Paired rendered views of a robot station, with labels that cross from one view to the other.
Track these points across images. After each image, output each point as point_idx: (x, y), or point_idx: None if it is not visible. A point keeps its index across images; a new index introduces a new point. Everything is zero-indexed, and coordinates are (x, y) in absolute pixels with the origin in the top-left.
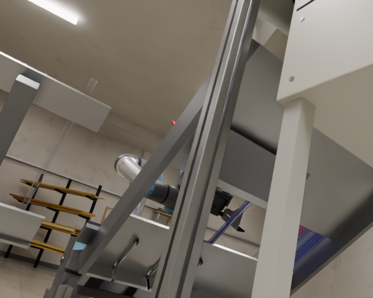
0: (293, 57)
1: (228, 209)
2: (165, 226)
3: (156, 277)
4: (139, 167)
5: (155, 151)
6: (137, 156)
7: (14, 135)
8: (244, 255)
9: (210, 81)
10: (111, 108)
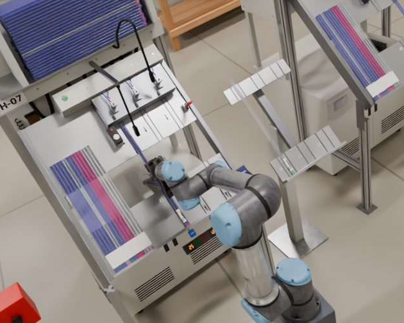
0: None
1: (147, 173)
2: (195, 168)
3: (194, 134)
4: (231, 171)
5: (200, 115)
6: (249, 184)
7: (258, 104)
8: (136, 204)
9: (176, 79)
10: (222, 92)
